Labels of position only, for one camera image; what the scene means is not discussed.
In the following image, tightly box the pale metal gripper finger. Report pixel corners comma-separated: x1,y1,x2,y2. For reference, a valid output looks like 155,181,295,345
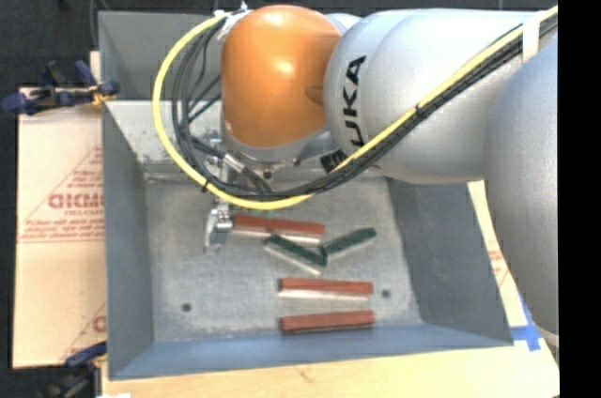
203,207,221,254
210,208,235,248

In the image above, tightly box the grey metal bin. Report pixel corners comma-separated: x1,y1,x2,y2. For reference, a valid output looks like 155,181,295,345
96,9,516,381

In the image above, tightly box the red-brown flat block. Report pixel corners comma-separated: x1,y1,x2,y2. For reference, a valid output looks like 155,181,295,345
277,277,376,300
278,310,377,336
232,213,327,243

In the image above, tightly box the dark green flat block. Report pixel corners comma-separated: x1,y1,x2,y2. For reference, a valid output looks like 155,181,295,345
263,232,329,268
320,226,378,258

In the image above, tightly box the black cylinder on white bracket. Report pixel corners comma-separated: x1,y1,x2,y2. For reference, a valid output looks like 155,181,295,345
319,149,351,175

